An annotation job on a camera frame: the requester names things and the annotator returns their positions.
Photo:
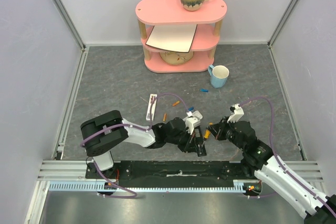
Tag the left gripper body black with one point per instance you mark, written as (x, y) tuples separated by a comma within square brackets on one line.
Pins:
[(185, 141)]

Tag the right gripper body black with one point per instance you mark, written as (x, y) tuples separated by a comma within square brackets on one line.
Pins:
[(222, 128)]

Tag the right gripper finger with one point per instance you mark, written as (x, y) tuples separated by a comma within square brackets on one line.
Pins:
[(214, 132), (214, 126)]

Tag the black remote control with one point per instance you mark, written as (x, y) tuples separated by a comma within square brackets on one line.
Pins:
[(199, 142)]

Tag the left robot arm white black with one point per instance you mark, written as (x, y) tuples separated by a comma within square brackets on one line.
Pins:
[(103, 133)]

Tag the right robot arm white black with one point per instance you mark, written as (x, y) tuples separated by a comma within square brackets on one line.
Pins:
[(260, 161)]

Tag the light blue mug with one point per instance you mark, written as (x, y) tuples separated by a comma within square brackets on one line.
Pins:
[(219, 75)]

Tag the beige floral bowl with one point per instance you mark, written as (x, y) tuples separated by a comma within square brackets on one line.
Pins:
[(176, 58)]

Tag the white board black edge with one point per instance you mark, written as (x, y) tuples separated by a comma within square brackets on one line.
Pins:
[(176, 38)]

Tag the pink three tier shelf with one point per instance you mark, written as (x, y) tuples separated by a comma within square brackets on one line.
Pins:
[(171, 12)]

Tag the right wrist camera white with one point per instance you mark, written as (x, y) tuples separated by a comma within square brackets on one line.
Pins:
[(237, 113)]

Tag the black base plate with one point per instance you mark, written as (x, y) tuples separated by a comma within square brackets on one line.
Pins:
[(179, 173)]

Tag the blue slotted cable duct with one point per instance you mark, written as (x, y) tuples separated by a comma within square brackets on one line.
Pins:
[(103, 187)]

